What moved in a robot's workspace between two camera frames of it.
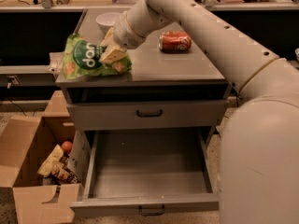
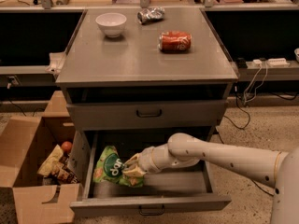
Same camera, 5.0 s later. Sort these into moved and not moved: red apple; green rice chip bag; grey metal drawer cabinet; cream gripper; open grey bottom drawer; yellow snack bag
Moved: cream gripper; green rice chip bag
Not moved: red apple; grey metal drawer cabinet; open grey bottom drawer; yellow snack bag
